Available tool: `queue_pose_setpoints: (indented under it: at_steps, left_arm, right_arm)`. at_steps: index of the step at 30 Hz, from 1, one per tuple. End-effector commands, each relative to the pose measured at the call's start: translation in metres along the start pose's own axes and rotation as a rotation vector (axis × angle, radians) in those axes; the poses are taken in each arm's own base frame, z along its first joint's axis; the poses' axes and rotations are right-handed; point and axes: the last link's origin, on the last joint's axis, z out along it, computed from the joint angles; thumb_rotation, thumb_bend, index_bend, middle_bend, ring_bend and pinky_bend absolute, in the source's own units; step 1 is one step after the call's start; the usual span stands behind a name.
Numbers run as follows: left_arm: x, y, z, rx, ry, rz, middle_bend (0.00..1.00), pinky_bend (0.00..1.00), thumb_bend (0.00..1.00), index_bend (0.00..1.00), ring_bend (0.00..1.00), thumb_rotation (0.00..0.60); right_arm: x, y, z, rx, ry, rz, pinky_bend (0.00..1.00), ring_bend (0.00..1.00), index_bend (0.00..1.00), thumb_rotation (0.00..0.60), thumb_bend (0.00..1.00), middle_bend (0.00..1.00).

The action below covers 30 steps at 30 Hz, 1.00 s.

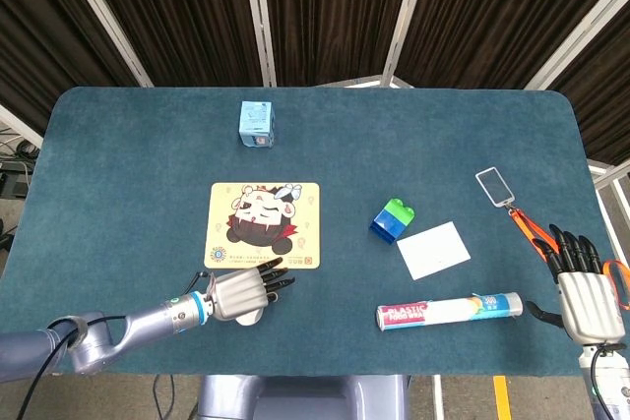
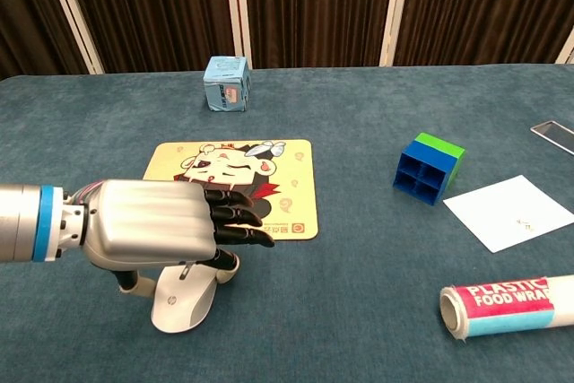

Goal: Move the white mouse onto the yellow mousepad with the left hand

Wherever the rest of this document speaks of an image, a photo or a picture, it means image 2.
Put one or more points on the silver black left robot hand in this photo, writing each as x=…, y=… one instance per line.
x=148, y=221

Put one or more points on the white computer mouse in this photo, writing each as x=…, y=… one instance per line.
x=179, y=298

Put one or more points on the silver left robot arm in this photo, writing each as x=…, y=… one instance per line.
x=27, y=221

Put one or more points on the yellow cartoon mouse pad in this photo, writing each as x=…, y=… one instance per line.
x=296, y=167

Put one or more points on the light blue tissue box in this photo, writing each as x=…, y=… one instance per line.
x=224, y=87

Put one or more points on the teal table cloth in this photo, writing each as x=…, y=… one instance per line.
x=359, y=289

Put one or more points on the dark folding screen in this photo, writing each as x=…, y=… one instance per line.
x=314, y=6

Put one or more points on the blue green compartment box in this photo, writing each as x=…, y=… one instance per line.
x=426, y=167

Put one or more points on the white paper sheet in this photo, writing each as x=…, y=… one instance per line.
x=507, y=212

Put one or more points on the plastic food wrap roll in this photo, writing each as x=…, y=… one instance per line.
x=502, y=307

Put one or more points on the clear glass slide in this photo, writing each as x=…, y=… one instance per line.
x=553, y=134

